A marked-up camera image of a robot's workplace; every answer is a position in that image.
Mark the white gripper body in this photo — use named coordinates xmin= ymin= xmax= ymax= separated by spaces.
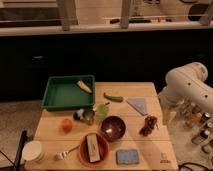
xmin=158 ymin=94 xmax=176 ymax=125

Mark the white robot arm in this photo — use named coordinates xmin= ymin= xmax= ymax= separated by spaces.
xmin=158 ymin=62 xmax=213 ymax=125

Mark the purple bowl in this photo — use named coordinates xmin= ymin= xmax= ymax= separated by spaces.
xmin=100 ymin=116 xmax=126 ymax=142

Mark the orange bowl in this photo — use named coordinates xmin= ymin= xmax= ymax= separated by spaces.
xmin=78 ymin=133 xmax=109 ymax=168

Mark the bunch of dark grapes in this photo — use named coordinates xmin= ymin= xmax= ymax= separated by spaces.
xmin=139 ymin=116 xmax=158 ymax=136

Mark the grey triangular cloth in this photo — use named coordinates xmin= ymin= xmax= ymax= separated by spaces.
xmin=127 ymin=98 xmax=148 ymax=116

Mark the blue sponge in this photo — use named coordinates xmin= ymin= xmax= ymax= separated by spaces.
xmin=116 ymin=149 xmax=139 ymax=165

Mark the green cup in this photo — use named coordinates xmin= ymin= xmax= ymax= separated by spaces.
xmin=95 ymin=102 xmax=109 ymax=120

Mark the metal measuring cup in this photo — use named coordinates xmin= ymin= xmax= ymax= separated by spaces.
xmin=83 ymin=110 xmax=95 ymax=125

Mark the wooden block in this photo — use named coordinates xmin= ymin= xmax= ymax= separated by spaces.
xmin=86 ymin=134 xmax=100 ymax=163

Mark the black and white small toy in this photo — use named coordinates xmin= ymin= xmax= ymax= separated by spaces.
xmin=73 ymin=109 xmax=84 ymax=121

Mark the yellow corn cob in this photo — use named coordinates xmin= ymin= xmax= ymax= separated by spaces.
xmin=77 ymin=80 xmax=92 ymax=94

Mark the orange fruit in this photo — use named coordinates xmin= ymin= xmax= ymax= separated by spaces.
xmin=61 ymin=119 xmax=72 ymax=133

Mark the green plastic tray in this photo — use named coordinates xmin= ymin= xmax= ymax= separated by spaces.
xmin=42 ymin=75 xmax=95 ymax=111

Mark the silver fork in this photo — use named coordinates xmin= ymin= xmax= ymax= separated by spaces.
xmin=54 ymin=146 xmax=78 ymax=161

